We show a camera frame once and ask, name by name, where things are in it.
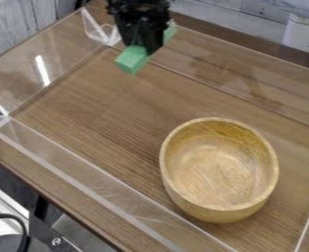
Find brown wooden bowl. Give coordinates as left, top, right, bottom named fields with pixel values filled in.
left=158, top=117, right=279, bottom=223

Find grey metal clamp plate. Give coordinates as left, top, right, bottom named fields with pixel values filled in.
left=27, top=216, right=82, bottom=252

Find green rectangular block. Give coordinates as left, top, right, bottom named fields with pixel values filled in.
left=114, top=24, right=178, bottom=77

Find clear acrylic enclosure wall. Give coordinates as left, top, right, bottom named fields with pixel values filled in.
left=0, top=8, right=309, bottom=252

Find black cable loop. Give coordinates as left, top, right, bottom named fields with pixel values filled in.
left=0, top=213, right=31, bottom=252

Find clear acrylic corner bracket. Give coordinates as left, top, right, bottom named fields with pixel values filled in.
left=80, top=8, right=121, bottom=46

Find white cylindrical container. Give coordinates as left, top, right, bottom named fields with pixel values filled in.
left=281, top=10, right=309, bottom=53

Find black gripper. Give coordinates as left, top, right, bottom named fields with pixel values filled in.
left=106, top=0, right=170, bottom=55

